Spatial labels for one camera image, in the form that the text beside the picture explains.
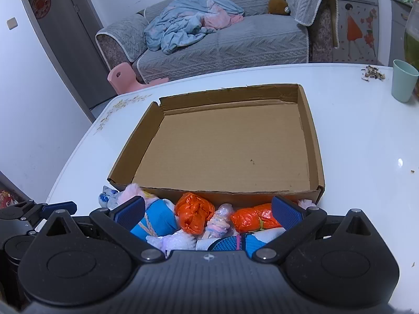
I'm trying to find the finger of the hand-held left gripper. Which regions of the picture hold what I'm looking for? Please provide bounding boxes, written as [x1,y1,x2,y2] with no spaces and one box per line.
[31,200,78,218]

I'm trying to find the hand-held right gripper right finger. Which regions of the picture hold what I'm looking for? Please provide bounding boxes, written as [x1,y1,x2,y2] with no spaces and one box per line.
[251,195,383,264]

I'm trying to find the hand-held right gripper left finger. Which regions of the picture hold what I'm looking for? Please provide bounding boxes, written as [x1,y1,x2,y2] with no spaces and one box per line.
[39,195,168,264]

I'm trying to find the orange bagged sock roll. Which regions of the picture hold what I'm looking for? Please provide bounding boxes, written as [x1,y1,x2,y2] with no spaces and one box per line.
[230,203,284,234]
[174,192,216,235]

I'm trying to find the brown cardboard box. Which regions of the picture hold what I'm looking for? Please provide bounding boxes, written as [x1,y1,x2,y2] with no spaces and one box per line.
[107,84,326,208]

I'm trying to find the white blue printed sock roll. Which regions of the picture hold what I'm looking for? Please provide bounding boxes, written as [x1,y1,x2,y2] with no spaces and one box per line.
[98,186,120,208]

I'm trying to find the red printed object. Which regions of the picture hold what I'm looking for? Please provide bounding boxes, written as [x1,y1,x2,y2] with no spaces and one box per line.
[0,190,18,210]

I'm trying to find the pink white bagged sock roll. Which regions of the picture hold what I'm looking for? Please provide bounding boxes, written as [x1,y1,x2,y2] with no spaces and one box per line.
[203,204,234,241]

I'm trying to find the pink plastic chair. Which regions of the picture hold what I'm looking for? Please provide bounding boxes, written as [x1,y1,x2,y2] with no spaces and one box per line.
[107,62,169,94]

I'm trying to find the pile of sunflower seed shells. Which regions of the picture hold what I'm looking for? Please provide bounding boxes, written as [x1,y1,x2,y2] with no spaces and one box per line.
[360,65,387,82]

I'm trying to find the grey door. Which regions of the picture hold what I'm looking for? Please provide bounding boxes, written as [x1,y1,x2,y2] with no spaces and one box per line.
[15,0,118,110]

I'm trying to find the grey quilted sofa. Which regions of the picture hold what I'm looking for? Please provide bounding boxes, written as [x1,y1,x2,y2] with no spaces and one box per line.
[95,0,339,84]

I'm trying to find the pale green cup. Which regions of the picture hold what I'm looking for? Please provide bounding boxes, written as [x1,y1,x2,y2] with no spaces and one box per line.
[392,59,419,103]

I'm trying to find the light blue blanket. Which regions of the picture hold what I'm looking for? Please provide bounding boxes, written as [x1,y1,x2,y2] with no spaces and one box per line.
[144,0,244,55]

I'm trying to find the red round door decoration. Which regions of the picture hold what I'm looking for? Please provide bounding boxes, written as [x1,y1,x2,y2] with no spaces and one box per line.
[33,0,52,19]

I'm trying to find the flower printed refrigerator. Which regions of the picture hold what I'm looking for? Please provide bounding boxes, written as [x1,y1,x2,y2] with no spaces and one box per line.
[324,0,380,64]

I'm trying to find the pink cloth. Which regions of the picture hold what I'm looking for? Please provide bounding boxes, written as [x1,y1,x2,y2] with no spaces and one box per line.
[203,5,244,29]

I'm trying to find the brown plush toy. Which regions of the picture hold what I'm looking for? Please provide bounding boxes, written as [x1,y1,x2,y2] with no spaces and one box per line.
[268,0,291,16]

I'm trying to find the glass vase with green water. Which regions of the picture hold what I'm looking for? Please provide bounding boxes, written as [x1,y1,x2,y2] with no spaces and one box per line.
[403,5,419,100]

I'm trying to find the grey quilted throw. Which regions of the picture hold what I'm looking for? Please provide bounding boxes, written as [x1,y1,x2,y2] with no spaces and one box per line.
[284,0,339,48]

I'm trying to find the grey cabinet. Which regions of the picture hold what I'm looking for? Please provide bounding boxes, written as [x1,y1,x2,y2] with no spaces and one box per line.
[386,0,413,66]

